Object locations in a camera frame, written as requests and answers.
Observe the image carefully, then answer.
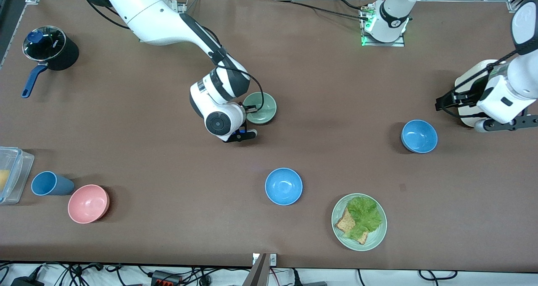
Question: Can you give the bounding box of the pale green bowl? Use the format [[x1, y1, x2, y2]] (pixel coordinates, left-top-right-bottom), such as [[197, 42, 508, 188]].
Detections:
[[243, 92, 277, 125]]

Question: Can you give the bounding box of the blue bowl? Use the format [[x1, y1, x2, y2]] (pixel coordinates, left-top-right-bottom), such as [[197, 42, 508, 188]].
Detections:
[[265, 168, 303, 206], [401, 119, 438, 154]]

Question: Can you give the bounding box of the pink bowl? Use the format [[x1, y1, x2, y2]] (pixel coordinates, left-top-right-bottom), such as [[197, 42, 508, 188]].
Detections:
[[68, 184, 111, 224]]

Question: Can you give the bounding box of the white round object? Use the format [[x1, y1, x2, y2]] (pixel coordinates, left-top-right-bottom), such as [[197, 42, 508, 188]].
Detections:
[[454, 59, 511, 130]]

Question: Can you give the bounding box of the green lettuce leaf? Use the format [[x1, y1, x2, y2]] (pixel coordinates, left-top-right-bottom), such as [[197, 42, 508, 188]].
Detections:
[[344, 196, 383, 241]]

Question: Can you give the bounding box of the brown bread slice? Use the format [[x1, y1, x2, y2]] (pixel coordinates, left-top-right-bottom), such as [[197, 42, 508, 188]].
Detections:
[[335, 207, 370, 245]]

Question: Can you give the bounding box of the pale green plate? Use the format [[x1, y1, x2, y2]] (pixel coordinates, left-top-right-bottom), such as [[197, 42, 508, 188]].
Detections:
[[331, 193, 388, 252]]

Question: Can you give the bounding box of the black orange power strip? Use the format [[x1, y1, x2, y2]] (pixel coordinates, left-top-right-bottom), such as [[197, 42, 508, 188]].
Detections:
[[150, 270, 182, 286]]

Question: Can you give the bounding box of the blue plastic cup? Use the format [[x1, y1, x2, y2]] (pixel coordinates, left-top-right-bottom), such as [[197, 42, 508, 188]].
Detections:
[[31, 171, 76, 197]]

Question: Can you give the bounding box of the glass lid blue knob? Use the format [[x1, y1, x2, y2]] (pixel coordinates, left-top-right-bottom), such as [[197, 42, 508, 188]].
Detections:
[[22, 26, 67, 62]]

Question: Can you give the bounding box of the clear plastic food container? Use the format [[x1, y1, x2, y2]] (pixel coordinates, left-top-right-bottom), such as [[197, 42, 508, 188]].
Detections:
[[0, 147, 35, 205]]

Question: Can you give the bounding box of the black power adapter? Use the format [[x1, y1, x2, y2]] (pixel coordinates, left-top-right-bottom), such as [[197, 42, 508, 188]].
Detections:
[[9, 276, 46, 286]]

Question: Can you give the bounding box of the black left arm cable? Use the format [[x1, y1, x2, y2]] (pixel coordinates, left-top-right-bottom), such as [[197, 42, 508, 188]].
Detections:
[[435, 49, 520, 119]]

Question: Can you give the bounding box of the black cable on table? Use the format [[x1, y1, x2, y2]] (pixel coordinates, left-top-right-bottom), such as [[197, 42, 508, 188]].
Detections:
[[272, 0, 372, 21]]

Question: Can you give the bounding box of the small white table bracket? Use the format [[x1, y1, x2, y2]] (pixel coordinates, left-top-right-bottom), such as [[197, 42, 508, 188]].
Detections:
[[252, 253, 278, 266]]

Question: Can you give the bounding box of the grey camera stand pole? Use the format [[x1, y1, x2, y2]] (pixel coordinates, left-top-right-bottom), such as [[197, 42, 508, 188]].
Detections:
[[242, 253, 268, 286]]

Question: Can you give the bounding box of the black saucepan blue handle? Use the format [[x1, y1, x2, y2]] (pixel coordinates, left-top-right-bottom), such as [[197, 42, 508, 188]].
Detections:
[[21, 26, 80, 99]]

